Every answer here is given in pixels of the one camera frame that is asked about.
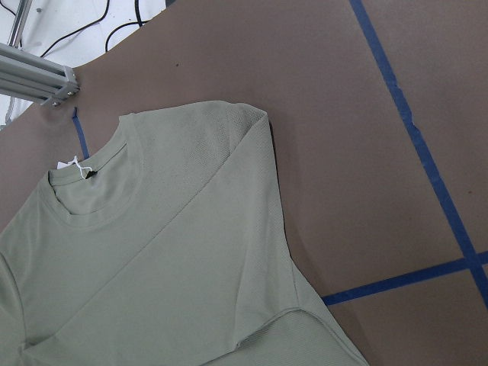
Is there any aluminium frame post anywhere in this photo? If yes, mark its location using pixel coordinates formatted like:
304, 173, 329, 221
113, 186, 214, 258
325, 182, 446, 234
1, 1, 79, 107

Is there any white shirt hang tag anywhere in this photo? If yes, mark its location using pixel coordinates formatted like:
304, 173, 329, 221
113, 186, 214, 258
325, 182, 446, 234
56, 156, 98, 179

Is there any olive green long-sleeve shirt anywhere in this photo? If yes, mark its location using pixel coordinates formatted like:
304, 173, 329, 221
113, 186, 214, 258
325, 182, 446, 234
1, 101, 366, 365

